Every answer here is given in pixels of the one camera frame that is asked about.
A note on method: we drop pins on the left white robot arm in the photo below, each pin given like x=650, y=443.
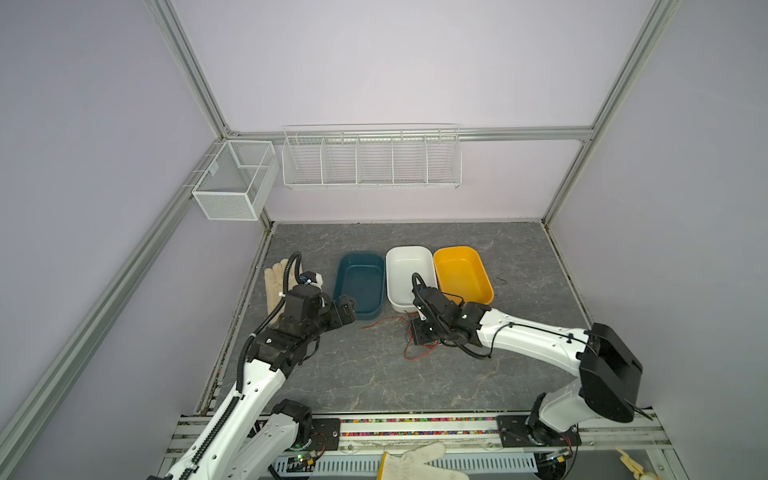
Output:
x=230, y=447

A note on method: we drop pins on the white wire mesh box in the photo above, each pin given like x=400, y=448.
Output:
x=237, y=181

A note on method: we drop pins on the white wire wall shelf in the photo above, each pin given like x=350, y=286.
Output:
x=409, y=155

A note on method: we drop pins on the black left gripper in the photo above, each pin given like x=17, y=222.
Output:
x=348, y=312

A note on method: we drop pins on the white work glove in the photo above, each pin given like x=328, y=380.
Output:
x=417, y=464

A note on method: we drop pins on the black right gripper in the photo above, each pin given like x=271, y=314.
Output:
x=418, y=337

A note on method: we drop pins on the teal plastic bin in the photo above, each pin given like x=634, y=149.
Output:
x=361, y=276

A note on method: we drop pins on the yellow plastic bin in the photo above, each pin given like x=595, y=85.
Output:
x=462, y=276

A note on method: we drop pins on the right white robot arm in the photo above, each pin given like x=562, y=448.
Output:
x=606, y=374

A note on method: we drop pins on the white plastic bin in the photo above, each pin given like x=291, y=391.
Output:
x=401, y=263

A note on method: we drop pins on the colourful bead strip rail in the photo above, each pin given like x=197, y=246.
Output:
x=435, y=424

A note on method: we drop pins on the cream fabric glove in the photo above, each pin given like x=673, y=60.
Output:
x=273, y=279

